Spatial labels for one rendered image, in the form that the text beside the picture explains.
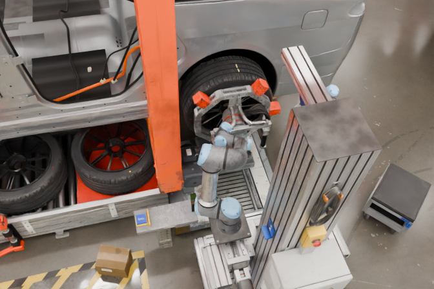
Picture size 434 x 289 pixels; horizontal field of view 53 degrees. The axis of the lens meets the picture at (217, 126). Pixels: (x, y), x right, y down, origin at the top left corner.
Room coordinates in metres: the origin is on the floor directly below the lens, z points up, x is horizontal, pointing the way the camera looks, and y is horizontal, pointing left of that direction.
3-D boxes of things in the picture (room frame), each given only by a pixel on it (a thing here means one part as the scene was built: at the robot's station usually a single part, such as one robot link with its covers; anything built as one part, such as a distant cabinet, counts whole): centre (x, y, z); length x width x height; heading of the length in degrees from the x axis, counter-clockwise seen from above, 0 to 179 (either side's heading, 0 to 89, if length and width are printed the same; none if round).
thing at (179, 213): (1.33, 0.31, 0.44); 0.43 x 0.17 x 0.03; 107
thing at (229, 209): (1.13, -0.11, 0.98); 0.13 x 0.12 x 0.14; 82
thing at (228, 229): (1.13, -0.11, 0.87); 0.15 x 0.15 x 0.10
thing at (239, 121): (1.87, -0.12, 0.85); 0.21 x 0.14 x 0.14; 17
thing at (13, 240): (1.18, 1.42, 0.30); 0.09 x 0.05 x 0.50; 107
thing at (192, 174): (1.88, 0.20, 0.26); 0.42 x 0.18 x 0.35; 17
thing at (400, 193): (1.73, -1.48, 0.17); 0.43 x 0.36 x 0.34; 147
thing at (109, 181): (1.87, 0.78, 0.39); 0.66 x 0.66 x 0.24
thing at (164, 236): (1.32, 0.34, 0.21); 0.10 x 0.10 x 0.42; 17
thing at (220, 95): (1.94, -0.10, 0.85); 0.54 x 0.07 x 0.54; 107
